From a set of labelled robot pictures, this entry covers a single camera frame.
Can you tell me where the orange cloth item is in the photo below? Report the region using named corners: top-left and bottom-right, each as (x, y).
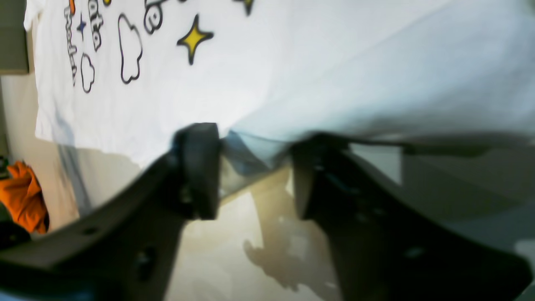
top-left (0, 161), bottom-right (50, 234)

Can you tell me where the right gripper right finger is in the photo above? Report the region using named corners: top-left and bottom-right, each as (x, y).
top-left (291, 135), bottom-right (533, 301)

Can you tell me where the white printed t-shirt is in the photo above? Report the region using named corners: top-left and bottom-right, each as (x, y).
top-left (24, 0), bottom-right (534, 166)

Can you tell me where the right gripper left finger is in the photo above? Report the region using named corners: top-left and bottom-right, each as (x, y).
top-left (1, 122), bottom-right (220, 301)

